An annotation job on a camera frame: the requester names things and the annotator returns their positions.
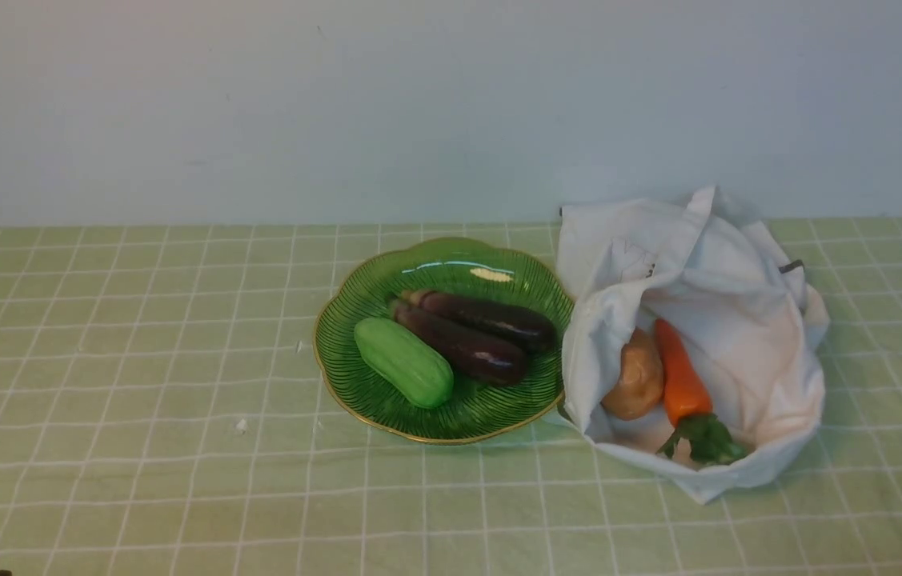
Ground green toy cucumber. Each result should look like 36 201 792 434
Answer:
353 318 455 410

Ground orange toy carrot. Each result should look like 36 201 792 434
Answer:
653 318 748 466

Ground white cloth bag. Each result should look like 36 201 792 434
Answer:
555 186 831 504

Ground green ribbed glass plate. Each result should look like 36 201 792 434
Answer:
313 237 574 445

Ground front purple toy eggplant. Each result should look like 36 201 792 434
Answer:
388 298 530 387

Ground purple toy eggplant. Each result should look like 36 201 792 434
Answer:
388 298 530 387
400 289 558 354

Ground rear purple toy eggplant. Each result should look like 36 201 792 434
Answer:
400 289 558 354

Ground brown toy potato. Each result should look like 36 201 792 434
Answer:
601 327 663 422

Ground green checked tablecloth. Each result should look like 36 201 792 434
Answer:
0 218 902 575

